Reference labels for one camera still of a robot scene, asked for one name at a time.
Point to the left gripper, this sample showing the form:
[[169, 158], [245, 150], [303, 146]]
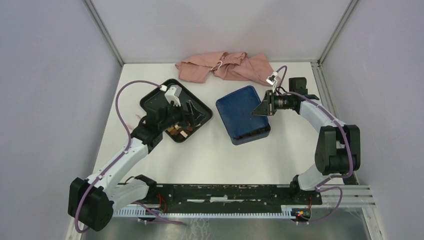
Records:
[[193, 116]]

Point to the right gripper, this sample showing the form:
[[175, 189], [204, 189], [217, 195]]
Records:
[[266, 107]]

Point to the black chocolate tray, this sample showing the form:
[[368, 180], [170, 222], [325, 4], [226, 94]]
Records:
[[156, 103]]

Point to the blue chocolate box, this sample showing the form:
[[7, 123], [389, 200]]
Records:
[[260, 133]]

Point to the blue box lid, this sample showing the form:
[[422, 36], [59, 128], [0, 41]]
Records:
[[235, 111]]

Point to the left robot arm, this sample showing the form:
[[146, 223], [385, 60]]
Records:
[[93, 200]]

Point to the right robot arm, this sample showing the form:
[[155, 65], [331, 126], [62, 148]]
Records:
[[338, 148]]

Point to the pink cloth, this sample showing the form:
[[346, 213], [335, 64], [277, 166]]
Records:
[[236, 66]]

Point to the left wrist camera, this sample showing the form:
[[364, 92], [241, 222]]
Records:
[[171, 94]]

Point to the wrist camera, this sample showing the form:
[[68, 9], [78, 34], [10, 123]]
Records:
[[171, 94], [273, 81]]

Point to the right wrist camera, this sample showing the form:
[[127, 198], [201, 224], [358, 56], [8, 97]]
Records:
[[273, 81]]

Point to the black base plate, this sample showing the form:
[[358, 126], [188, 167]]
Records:
[[228, 198]]

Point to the white cable duct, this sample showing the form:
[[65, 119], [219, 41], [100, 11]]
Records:
[[136, 211]]

